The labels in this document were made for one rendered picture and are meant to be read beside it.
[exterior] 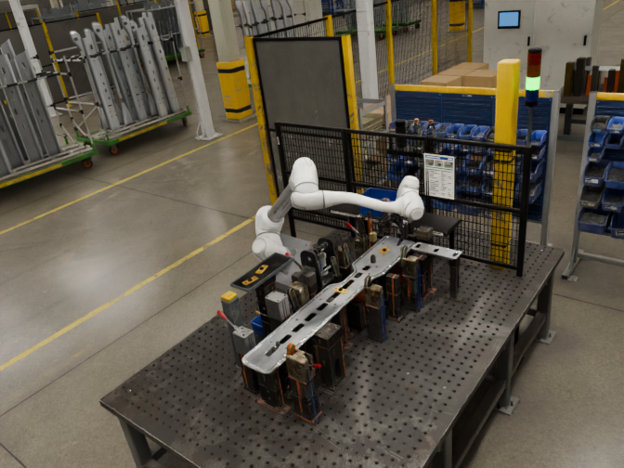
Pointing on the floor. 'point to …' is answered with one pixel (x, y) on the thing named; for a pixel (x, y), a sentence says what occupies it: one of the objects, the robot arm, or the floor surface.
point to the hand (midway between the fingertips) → (389, 238)
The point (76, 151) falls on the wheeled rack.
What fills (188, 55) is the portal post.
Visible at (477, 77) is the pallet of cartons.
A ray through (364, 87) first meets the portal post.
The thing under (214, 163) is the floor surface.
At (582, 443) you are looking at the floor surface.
